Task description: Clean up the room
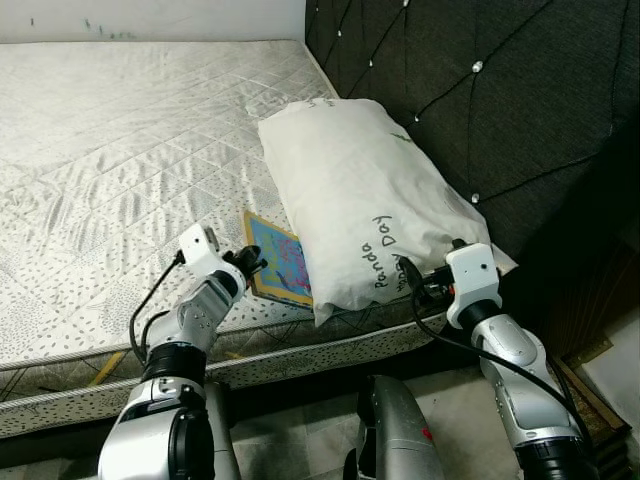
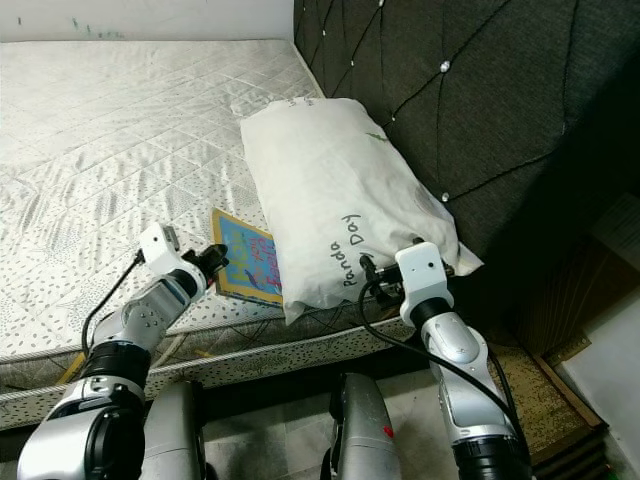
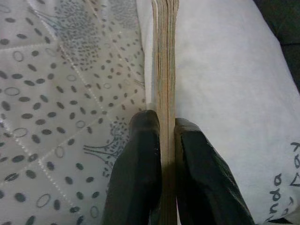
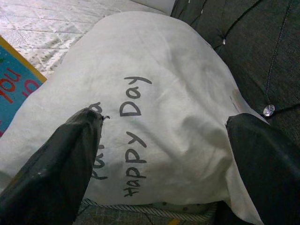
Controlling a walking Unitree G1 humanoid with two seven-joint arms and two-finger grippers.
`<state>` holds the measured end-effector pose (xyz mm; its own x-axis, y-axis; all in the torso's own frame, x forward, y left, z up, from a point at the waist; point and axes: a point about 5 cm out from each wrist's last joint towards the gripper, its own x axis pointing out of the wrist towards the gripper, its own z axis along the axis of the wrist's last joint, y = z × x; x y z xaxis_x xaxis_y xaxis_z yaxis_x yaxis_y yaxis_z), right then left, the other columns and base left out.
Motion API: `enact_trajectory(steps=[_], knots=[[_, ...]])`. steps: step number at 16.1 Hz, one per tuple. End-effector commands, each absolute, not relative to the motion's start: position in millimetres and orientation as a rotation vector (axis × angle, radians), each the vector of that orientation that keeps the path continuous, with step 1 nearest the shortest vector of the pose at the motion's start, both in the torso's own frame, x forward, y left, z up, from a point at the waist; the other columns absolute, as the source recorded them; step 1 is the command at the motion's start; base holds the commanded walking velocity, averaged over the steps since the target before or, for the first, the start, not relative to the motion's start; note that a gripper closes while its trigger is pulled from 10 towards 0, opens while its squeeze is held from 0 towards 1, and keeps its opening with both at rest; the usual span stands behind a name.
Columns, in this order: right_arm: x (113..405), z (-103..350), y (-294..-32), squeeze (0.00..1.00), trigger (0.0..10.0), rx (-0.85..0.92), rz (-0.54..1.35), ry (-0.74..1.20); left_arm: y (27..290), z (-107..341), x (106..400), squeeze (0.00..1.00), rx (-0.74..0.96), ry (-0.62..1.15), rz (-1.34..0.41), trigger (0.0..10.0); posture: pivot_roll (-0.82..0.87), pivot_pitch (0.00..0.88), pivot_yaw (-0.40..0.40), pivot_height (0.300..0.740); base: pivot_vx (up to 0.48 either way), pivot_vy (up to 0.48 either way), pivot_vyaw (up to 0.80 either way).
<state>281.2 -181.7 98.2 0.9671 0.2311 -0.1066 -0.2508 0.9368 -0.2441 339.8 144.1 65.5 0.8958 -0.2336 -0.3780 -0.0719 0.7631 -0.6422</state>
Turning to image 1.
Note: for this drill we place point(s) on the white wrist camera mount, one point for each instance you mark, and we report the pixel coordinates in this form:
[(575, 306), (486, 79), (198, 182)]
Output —
[(197, 245), (472, 275)]

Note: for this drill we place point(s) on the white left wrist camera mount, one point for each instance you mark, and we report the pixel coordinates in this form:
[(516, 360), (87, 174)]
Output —
[(197, 245)]

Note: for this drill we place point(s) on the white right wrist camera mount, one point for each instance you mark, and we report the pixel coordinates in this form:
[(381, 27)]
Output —
[(472, 275)]

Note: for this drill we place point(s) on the colourful picture book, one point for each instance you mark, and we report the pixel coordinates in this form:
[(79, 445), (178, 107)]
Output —
[(280, 265)]

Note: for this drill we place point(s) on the white quilted mattress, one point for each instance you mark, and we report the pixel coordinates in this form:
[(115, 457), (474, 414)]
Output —
[(120, 150)]

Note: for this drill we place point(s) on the silver robot leg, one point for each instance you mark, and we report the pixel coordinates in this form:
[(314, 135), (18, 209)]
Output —
[(222, 440), (400, 430)]

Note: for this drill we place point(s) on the brown floor mat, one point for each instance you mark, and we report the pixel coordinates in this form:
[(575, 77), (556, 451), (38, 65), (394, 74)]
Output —
[(590, 390)]

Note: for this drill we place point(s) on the white printed pillow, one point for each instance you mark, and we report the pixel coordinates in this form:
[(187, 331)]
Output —
[(360, 190)]

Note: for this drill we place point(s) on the silver right robot leg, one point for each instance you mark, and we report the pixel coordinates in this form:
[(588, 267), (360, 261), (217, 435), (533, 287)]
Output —
[(400, 430)]

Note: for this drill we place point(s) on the silver left robot leg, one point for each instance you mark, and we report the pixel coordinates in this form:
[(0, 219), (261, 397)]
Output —
[(222, 440)]

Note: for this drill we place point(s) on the dark tufted headboard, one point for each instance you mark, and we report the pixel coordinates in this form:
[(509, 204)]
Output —
[(500, 100)]

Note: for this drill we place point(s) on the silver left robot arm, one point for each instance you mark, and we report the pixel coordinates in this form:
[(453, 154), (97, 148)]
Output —
[(190, 320)]

